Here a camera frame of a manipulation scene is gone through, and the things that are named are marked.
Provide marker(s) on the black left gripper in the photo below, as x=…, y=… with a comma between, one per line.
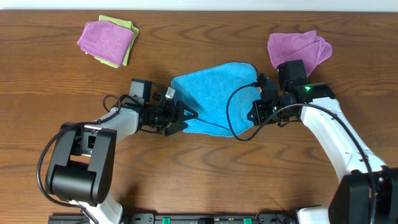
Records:
x=175, y=116

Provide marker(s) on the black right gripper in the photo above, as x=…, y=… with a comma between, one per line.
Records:
x=259, y=109

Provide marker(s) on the blue microfiber cloth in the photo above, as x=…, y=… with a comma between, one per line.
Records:
x=213, y=93

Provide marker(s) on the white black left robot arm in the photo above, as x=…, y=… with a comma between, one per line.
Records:
x=75, y=168

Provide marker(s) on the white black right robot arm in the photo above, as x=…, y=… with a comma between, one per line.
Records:
x=367, y=191

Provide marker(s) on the crumpled purple cloth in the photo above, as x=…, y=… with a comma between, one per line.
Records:
x=309, y=47

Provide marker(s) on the green folded cloth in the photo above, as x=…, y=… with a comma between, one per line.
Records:
x=122, y=23

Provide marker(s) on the folded purple cloth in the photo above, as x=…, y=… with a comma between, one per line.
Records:
x=106, y=40

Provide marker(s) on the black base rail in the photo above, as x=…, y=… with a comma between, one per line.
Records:
x=263, y=217

